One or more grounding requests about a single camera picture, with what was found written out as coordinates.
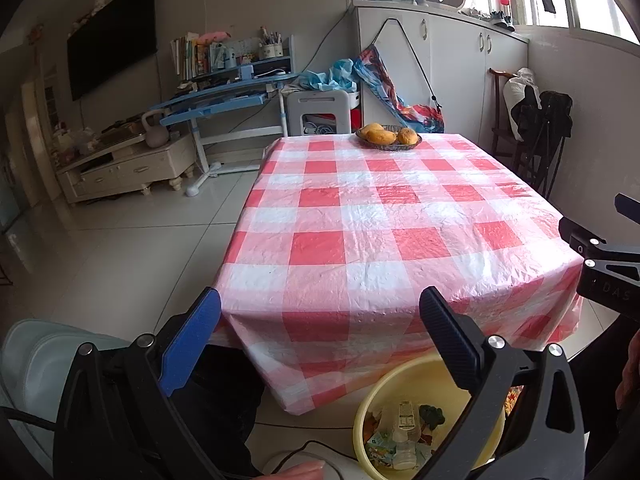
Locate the black jacket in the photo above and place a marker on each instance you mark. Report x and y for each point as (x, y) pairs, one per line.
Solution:
(555, 110)

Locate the wooden chair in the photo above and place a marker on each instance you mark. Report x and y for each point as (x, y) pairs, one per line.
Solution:
(500, 135)

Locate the yellow mango with black spot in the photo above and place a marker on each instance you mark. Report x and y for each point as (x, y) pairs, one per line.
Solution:
(370, 129)

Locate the white cabinet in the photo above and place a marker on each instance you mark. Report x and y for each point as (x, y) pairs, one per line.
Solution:
(460, 70)

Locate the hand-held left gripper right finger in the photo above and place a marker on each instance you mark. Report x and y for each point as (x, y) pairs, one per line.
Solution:
(450, 340)

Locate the colourful patterned cloth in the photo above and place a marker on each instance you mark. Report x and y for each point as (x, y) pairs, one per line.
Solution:
(514, 400)

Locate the black folding chair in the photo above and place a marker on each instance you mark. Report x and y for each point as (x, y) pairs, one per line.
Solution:
(545, 160)

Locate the white television stand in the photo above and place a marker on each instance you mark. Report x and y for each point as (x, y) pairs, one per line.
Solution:
(130, 170)

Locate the white bag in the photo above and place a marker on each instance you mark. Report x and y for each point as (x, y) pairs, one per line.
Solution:
(515, 95)

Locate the green plush tree toy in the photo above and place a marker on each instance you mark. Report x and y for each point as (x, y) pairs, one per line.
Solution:
(431, 415)

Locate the pink checkered tablecloth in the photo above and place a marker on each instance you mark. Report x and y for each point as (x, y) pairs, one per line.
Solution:
(400, 240)

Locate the bread rolls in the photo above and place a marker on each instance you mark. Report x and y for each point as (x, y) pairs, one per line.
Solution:
(382, 137)

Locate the pale blue plastic chair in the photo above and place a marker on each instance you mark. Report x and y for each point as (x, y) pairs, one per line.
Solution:
(35, 360)

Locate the person's dark trousers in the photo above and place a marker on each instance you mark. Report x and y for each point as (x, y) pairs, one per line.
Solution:
(220, 410)

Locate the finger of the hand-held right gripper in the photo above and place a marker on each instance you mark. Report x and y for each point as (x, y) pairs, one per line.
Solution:
(580, 240)
(630, 207)

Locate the black television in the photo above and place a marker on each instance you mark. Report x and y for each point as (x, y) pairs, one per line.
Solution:
(110, 45)

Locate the pink plush toy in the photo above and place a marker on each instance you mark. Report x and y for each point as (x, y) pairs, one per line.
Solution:
(215, 37)

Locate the yellow plastic bin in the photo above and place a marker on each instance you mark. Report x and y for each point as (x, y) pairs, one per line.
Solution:
(395, 375)

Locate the person's right hand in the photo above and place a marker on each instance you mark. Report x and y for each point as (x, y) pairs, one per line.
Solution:
(631, 375)

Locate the blue plastic sheet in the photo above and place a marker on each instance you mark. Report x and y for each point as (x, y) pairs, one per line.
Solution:
(325, 77)

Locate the beige kettlebell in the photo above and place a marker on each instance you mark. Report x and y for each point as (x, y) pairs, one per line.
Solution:
(157, 135)

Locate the clear plastic bottle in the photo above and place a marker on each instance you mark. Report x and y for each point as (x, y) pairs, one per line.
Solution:
(405, 420)

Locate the row of books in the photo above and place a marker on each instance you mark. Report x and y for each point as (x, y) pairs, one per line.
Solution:
(190, 57)

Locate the white pen holder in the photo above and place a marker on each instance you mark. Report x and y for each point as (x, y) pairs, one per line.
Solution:
(271, 51)

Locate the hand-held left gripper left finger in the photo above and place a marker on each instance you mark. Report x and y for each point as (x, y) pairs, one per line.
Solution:
(192, 340)

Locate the blue study desk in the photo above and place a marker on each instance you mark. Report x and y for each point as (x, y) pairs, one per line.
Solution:
(215, 97)

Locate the white plastic stool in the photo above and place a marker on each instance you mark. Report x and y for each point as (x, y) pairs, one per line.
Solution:
(317, 102)

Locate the green blue drink carton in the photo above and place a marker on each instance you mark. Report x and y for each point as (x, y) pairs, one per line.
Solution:
(380, 452)

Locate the white storage crate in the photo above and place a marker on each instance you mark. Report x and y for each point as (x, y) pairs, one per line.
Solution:
(355, 110)

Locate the dark woven basket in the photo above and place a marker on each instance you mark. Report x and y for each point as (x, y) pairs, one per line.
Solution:
(390, 147)

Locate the grey sneakers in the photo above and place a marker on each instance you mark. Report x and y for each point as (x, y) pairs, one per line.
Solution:
(501, 20)

